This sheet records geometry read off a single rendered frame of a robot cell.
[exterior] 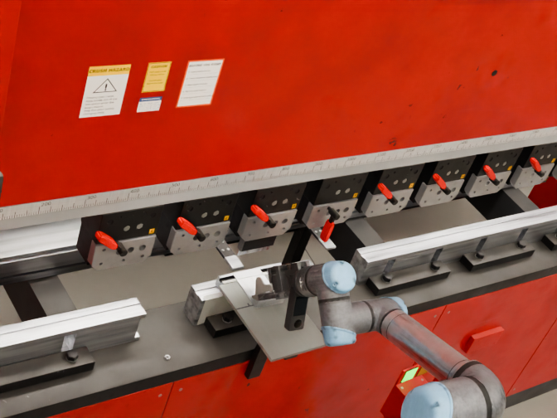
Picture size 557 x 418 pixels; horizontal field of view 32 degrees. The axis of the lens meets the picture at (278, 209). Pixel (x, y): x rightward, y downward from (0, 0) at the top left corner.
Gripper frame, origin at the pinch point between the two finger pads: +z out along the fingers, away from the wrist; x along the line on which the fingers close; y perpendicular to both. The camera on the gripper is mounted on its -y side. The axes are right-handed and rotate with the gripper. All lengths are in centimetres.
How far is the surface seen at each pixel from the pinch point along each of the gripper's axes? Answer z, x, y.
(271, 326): -5.3, 3.2, -7.3
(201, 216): -18.2, 24.6, 21.1
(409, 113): -34, -29, 39
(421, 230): 146, -184, 15
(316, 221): -11.0, -12.1, 16.9
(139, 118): -42, 48, 40
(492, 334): 29, -104, -27
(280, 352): -10.9, 5.3, -13.8
